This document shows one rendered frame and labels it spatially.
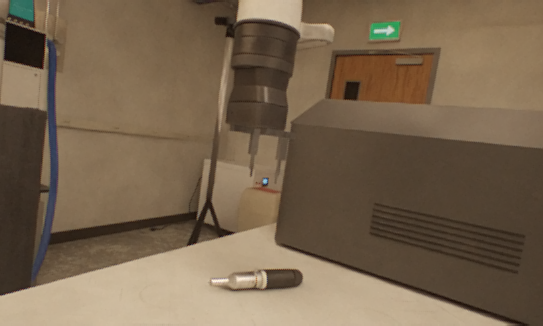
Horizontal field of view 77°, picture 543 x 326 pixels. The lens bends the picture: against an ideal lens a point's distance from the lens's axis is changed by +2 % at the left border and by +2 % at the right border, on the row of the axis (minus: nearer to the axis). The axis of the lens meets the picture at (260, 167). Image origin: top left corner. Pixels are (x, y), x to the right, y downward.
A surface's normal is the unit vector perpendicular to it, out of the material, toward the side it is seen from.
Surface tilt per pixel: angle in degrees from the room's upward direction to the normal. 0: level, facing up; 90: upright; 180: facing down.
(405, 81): 90
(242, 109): 90
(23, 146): 90
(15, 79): 90
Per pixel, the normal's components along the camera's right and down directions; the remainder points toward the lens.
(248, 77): -0.78, 0.09
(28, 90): 0.83, 0.16
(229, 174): -0.54, -0.01
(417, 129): -0.38, -0.54
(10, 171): 0.62, 0.15
